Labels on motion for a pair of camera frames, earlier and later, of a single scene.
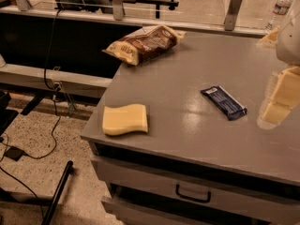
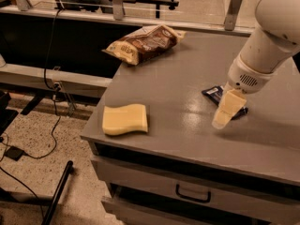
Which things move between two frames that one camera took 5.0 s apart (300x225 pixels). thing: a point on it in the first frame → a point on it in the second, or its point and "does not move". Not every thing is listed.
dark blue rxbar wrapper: [230, 106] does not move
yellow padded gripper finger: [283, 95] → [231, 103]
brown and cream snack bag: [148, 40] does not move
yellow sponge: [124, 119] does not move
